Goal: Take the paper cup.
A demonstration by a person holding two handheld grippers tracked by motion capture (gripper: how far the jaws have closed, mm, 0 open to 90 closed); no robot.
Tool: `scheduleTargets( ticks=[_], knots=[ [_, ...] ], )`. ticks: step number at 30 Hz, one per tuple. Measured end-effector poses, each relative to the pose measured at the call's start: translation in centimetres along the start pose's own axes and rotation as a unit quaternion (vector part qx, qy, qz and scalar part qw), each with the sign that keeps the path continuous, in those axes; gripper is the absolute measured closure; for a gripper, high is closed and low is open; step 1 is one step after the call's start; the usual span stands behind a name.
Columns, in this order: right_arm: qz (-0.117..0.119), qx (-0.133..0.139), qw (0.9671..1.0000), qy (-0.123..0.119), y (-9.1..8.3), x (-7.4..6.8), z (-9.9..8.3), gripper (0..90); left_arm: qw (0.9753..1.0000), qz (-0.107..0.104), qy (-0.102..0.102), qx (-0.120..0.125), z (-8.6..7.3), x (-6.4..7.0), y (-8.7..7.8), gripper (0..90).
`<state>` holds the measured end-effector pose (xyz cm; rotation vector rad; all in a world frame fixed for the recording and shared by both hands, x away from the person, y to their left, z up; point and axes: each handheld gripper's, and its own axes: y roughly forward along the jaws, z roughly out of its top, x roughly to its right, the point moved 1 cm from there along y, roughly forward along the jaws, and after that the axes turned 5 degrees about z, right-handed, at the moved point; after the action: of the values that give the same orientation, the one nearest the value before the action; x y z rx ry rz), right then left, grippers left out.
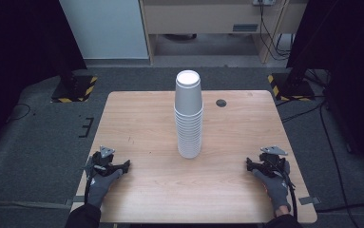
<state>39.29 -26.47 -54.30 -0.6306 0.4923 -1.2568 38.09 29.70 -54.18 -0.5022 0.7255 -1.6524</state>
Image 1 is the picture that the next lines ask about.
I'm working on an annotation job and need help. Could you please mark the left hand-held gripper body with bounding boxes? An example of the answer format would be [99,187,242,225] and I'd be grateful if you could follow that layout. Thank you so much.
[90,145,123,176]

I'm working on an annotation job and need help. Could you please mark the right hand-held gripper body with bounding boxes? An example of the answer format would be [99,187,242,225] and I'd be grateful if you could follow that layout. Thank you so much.
[259,145,290,177]

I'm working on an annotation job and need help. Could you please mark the stack of white paper cups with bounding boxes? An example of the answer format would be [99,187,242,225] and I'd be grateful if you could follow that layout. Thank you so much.
[174,107,204,160]

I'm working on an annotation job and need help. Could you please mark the person's left hand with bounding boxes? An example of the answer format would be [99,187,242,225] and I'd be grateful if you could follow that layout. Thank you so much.
[86,169,124,209]

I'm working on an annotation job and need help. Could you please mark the person's right hand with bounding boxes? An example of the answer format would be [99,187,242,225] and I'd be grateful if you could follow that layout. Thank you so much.
[251,168,292,217]

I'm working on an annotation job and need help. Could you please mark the grey tape strip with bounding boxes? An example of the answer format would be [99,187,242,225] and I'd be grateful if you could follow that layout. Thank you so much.
[65,195,87,206]
[297,196,321,206]

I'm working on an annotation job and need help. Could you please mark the black stand with striped base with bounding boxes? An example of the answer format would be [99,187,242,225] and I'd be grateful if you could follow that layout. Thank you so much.
[50,56,98,104]
[267,60,316,103]

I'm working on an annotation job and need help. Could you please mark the dark curtain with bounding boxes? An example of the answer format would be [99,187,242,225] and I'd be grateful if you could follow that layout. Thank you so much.
[0,0,87,160]
[286,0,364,181]

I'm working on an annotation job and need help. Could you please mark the white cabinet panel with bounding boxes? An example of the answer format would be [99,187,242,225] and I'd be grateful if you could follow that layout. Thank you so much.
[58,0,149,60]

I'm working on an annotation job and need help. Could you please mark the grey desk label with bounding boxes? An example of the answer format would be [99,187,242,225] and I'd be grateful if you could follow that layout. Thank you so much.
[232,23,259,33]

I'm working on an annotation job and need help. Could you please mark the light wooden desk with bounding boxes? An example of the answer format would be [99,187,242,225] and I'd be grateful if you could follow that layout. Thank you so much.
[139,0,309,65]

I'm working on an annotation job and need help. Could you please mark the white power strip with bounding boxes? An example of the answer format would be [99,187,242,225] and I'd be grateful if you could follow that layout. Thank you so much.
[253,0,278,7]

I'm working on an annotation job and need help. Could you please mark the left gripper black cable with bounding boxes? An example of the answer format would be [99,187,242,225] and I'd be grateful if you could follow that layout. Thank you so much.
[84,164,96,205]

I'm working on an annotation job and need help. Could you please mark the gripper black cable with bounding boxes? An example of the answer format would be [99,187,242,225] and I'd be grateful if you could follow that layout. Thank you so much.
[84,164,96,205]
[274,161,298,221]

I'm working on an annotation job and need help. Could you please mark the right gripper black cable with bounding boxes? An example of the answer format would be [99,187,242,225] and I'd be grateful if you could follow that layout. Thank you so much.
[274,161,298,221]

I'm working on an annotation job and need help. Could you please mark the thin black floor cable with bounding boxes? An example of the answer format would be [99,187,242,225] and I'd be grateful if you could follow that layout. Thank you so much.
[7,103,31,123]

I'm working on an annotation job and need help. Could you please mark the black desk cables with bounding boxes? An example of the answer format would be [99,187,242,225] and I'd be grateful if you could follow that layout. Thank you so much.
[259,3,293,61]

